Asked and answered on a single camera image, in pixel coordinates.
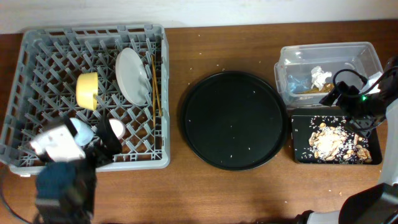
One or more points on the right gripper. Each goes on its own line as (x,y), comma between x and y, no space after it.
(351,92)

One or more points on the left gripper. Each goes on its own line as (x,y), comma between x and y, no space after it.
(103,152)

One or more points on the light blue plastic cup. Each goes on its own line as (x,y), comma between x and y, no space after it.
(84,133)

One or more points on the pink plastic cup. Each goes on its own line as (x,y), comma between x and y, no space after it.
(118,127)

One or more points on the white tissue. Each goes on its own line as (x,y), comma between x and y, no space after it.
(319,77)

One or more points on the yellow plastic bowl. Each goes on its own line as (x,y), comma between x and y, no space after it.
(87,90)

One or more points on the peanut and rice food scraps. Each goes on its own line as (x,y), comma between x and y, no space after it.
(330,142)

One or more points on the grey round plate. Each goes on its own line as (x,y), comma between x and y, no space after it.
(132,77)

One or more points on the gold foil snack wrapper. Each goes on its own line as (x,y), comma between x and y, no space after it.
(326,89)

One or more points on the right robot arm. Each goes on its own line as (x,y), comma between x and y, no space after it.
(356,125)

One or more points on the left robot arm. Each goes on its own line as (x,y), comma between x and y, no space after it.
(66,190)

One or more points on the clear plastic waste bin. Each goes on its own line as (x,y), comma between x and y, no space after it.
(297,64)

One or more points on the grey plastic dishwasher rack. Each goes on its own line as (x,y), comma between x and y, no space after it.
(44,88)

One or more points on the black rectangular tray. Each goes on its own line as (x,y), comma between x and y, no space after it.
(300,118)

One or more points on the round black serving tray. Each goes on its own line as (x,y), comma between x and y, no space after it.
(234,121)

